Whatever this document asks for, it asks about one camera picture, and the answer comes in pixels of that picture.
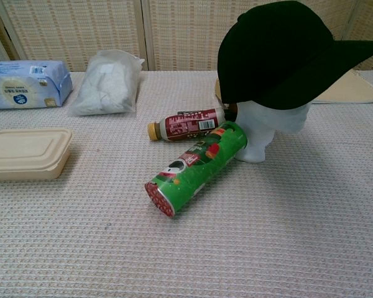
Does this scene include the black baseball cap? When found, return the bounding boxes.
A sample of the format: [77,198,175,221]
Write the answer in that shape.
[217,0,373,111]

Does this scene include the white foam mannequin head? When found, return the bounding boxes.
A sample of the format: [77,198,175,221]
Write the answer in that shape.
[234,101,312,163]

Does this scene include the green chips can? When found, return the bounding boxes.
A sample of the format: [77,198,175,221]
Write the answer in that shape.
[144,120,248,219]

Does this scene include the red label drink bottle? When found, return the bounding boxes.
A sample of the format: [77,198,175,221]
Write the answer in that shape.
[147,107,227,143]

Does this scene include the yellow tea bottle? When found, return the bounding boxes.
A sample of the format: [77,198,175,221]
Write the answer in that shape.
[214,77,225,101]

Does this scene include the white cloth in plastic bag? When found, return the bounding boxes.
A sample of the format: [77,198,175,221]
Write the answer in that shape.
[67,49,145,117]

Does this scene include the woven folding screen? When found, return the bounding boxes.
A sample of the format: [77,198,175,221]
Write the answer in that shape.
[0,0,373,73]

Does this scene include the white woven table cloth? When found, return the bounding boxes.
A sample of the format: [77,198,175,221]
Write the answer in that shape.
[0,70,373,298]

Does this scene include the beige lidded lunch box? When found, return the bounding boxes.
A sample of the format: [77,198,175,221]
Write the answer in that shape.
[0,127,74,182]

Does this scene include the beige paper folder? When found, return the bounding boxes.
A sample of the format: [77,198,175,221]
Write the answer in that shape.
[310,70,373,105]

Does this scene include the blue tissue pack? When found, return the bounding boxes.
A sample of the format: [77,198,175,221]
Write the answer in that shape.
[0,60,74,111]

